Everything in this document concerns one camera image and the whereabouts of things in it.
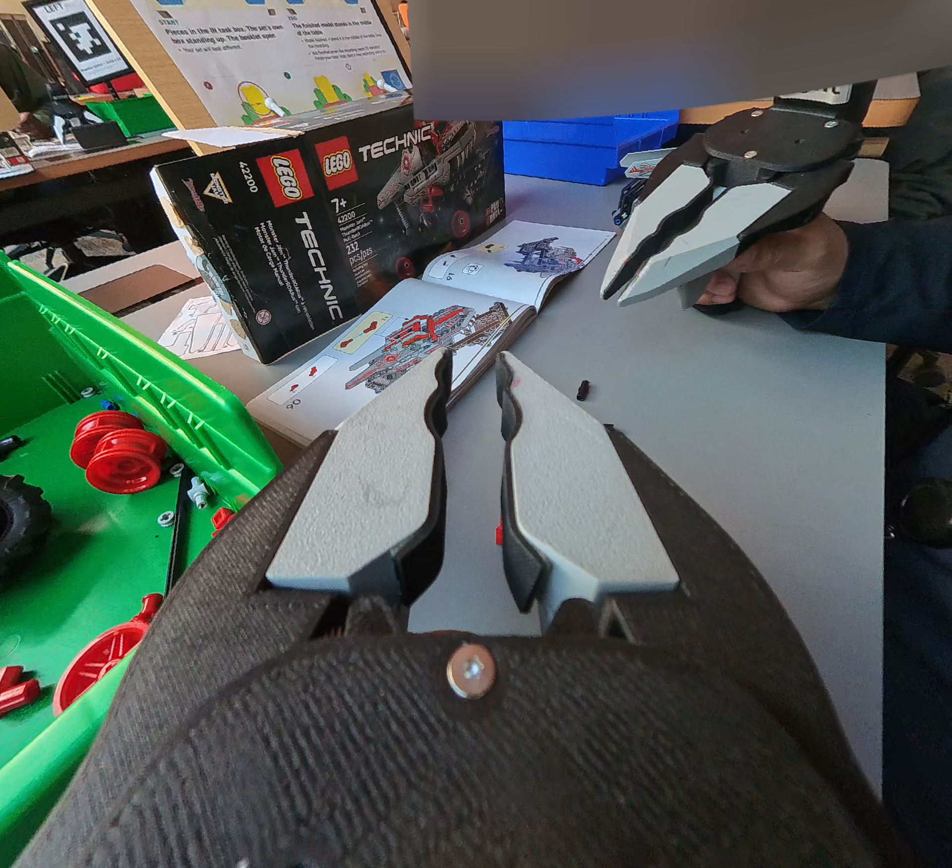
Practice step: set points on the long black lego axle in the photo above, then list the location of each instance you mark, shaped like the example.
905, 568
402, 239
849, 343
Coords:
175, 533

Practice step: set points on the small grey lego pin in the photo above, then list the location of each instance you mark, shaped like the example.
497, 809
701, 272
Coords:
197, 492

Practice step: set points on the person's legs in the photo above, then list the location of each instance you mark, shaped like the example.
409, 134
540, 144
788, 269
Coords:
918, 660

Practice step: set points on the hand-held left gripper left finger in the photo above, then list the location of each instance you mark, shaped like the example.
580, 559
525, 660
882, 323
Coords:
357, 503

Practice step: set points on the lego instruction booklet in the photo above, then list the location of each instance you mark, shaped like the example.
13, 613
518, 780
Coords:
476, 280

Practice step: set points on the black lego tyre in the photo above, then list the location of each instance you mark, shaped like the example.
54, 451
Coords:
22, 526

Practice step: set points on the person's right hand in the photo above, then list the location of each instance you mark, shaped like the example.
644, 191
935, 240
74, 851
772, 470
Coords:
796, 273

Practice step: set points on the red lego connector piece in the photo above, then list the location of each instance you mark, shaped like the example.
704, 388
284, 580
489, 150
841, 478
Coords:
16, 689

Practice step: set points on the small red lego piece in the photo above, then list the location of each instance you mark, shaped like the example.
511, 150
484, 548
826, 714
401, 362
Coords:
221, 520

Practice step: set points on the person's torso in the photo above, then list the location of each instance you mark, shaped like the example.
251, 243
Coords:
922, 146

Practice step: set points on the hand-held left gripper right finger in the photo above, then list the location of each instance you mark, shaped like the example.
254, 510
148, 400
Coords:
573, 503

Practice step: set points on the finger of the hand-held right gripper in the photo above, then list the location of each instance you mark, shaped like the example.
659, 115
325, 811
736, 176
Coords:
662, 206
721, 235

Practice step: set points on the red lego wheel hub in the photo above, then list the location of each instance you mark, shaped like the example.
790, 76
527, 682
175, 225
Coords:
93, 429
126, 462
93, 663

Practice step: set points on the person's right forearm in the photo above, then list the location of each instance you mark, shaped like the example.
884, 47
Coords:
900, 280

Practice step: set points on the black lego set box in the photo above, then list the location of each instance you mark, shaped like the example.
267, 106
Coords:
297, 265

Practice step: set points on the marker tag sign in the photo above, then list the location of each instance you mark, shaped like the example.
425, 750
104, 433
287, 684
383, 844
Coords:
78, 35

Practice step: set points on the printed instruction sheet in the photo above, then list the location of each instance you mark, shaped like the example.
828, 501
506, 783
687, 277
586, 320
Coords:
245, 27

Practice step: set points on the wooden table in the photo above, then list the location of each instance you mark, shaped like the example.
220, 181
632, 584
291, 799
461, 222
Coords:
74, 165

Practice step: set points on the blue plastic bin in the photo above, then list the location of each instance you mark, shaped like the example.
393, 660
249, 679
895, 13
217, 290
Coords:
565, 146

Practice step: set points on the instruction poster on board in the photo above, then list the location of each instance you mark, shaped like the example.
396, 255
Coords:
134, 64

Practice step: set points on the small green plastic bin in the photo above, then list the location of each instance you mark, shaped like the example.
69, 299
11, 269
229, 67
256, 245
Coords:
130, 115

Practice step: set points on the partly built lego model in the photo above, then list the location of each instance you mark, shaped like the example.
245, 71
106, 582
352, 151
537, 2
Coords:
643, 168

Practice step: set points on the white sticker sheet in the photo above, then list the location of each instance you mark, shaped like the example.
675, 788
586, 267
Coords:
197, 328

